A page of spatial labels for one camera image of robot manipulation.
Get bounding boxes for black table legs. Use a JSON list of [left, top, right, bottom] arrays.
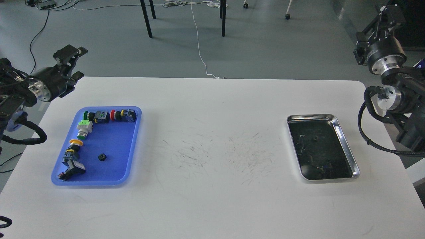
[[139, 0, 227, 38]]

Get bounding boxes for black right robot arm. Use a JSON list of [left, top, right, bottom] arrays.
[[353, 0, 425, 157]]

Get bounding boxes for black cabinet on floor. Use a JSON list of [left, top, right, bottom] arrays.
[[388, 0, 425, 51]]

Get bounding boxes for green push button switch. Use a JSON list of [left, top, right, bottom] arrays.
[[82, 110, 110, 124]]

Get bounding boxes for black cable on floor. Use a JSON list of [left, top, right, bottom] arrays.
[[0, 0, 80, 175]]

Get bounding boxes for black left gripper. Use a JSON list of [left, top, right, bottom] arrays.
[[28, 45, 88, 102]]

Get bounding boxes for blue plastic tray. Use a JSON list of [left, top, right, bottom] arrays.
[[51, 106, 142, 186]]

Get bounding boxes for silver metal tray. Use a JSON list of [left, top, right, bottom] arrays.
[[287, 114, 360, 183]]

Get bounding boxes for red emergency stop button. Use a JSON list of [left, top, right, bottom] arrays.
[[110, 110, 122, 121]]

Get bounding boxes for green white indicator button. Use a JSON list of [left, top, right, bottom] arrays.
[[76, 119, 93, 140]]

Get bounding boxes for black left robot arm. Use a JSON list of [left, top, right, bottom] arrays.
[[0, 45, 88, 145]]

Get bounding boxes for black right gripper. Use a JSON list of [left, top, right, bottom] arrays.
[[353, 4, 407, 75]]

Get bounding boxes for white cable on floor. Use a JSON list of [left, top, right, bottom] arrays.
[[161, 0, 228, 79]]

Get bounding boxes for yellow mushroom push button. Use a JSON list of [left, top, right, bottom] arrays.
[[62, 139, 84, 165]]

